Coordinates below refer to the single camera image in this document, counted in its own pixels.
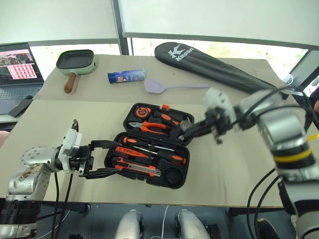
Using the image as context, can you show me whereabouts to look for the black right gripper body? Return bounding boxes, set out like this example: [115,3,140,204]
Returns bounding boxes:
[204,107,240,145]

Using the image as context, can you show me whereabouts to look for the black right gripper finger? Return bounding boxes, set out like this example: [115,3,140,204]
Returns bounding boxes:
[182,125,218,140]
[185,119,215,131]

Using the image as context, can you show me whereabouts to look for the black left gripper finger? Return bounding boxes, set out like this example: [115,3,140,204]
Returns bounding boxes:
[84,168,121,180]
[89,140,121,150]

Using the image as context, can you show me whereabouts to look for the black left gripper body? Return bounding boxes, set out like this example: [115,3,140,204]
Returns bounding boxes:
[68,145,95,177]

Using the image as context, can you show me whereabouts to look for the black orange handled screwdriver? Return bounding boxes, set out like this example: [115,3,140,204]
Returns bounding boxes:
[133,146,187,166]
[119,136,175,151]

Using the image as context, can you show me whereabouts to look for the orange test pen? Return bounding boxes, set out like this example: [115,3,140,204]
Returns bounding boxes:
[115,146,151,159]

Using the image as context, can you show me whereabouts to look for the orange black utility knife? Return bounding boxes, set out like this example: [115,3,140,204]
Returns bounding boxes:
[114,156,162,178]

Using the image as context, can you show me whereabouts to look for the black tool case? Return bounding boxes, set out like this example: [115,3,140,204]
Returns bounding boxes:
[103,103,195,190]

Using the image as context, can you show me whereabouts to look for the black orange claw hammer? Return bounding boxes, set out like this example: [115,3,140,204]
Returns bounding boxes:
[153,110,194,140]

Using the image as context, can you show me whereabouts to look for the orange black tape measure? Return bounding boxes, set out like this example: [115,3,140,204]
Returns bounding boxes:
[134,106,151,119]

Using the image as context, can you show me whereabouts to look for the black Kason racket bag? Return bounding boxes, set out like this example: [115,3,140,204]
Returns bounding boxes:
[154,42,290,101]

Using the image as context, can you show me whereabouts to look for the silver rounded shape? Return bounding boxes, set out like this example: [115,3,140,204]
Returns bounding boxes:
[115,209,145,239]
[174,209,209,239]

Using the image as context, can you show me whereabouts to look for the lilac silicone spatula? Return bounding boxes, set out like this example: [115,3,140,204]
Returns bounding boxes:
[144,77,211,95]

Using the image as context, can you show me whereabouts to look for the blue cylindrical can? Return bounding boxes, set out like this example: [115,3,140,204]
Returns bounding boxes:
[107,68,148,85]

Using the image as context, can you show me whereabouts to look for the black flat phone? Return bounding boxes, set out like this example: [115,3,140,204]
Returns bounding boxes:
[7,95,34,119]

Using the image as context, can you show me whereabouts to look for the green square frying pan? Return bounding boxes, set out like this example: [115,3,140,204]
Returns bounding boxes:
[55,49,97,94]

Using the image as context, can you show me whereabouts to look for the seated bystander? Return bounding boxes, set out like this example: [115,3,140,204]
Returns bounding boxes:
[308,83,319,113]

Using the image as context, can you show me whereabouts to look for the open laptop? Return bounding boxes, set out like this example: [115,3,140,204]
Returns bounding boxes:
[0,42,45,116]

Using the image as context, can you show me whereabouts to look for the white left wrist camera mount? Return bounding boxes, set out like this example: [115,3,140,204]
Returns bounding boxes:
[59,128,83,173]

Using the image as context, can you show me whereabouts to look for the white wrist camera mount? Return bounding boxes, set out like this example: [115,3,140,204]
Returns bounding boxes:
[59,128,83,173]
[203,87,236,125]

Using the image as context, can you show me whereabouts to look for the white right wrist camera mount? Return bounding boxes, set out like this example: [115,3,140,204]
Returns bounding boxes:
[203,87,236,125]

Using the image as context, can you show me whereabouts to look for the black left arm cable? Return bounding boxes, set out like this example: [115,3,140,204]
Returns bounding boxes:
[51,171,75,239]

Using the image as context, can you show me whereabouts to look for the orange handled pliers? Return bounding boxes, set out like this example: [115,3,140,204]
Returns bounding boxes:
[128,120,167,135]

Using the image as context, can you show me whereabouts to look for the black table frame bar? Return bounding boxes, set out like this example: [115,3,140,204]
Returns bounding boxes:
[36,203,92,220]
[225,207,285,217]

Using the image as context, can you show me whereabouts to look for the thin white cable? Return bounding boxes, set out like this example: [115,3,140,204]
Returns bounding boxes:
[160,205,170,239]

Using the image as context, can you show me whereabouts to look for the dark window frame post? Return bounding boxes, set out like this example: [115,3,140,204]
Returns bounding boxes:
[111,0,133,56]

